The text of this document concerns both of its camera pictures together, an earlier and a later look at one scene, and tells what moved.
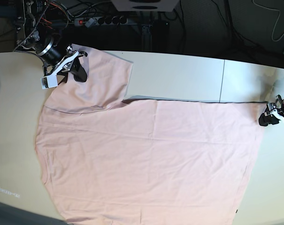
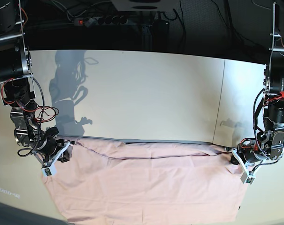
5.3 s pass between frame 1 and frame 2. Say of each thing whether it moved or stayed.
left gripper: moved
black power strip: stayed
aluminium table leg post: stayed
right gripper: moved
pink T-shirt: moved
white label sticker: stayed
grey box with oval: stayed
